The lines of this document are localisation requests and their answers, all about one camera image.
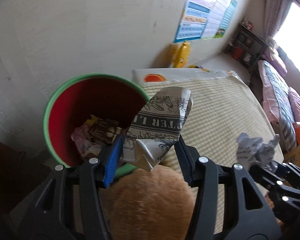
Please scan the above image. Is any patterned curtain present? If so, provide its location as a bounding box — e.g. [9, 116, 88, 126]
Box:
[262, 0, 294, 38]

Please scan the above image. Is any gold silver wrapper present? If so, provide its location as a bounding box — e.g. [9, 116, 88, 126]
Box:
[86, 115, 98, 127]

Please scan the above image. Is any brown maroon snack bag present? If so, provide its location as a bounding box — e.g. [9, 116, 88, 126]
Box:
[89, 119, 123, 144]

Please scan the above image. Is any pink purple wrapper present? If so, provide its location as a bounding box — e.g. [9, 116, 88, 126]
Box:
[70, 124, 103, 163]

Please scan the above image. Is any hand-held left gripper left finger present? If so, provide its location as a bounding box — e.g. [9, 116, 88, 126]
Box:
[16, 134, 124, 240]

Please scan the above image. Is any black white printed carton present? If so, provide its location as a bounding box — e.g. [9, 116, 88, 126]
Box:
[121, 86, 193, 172]

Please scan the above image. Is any bed with plaid quilt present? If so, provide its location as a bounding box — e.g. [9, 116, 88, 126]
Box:
[257, 60, 300, 153]

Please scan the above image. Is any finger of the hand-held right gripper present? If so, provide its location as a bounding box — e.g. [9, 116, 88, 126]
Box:
[277, 162, 300, 194]
[249, 166, 300, 230]

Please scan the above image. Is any green blue wall poster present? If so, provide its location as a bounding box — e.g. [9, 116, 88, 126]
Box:
[216, 0, 238, 39]

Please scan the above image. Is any grey paper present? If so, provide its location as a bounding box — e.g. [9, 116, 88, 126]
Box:
[236, 133, 281, 173]

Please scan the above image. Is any dark metal shelf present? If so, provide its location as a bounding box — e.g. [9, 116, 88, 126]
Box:
[225, 22, 268, 72]

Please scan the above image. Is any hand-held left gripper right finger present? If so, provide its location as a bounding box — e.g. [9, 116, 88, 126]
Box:
[174, 136, 283, 240]

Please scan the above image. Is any purple pillow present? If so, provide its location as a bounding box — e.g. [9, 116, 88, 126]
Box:
[264, 47, 288, 74]

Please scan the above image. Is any pale grid wall poster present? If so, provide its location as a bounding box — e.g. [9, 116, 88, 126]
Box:
[202, 0, 230, 39]

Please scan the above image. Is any wooden chair frame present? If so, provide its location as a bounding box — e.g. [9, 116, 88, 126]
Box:
[284, 144, 300, 168]

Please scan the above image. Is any red bin with green rim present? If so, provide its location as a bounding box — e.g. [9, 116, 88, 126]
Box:
[43, 74, 152, 178]

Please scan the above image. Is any blue letter wall poster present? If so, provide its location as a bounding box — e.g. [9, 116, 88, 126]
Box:
[174, 0, 217, 43]

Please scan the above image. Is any bright window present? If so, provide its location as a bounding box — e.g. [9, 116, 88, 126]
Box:
[272, 2, 300, 90]

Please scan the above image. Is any yellow duck toy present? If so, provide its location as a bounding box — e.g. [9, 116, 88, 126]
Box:
[171, 41, 192, 68]

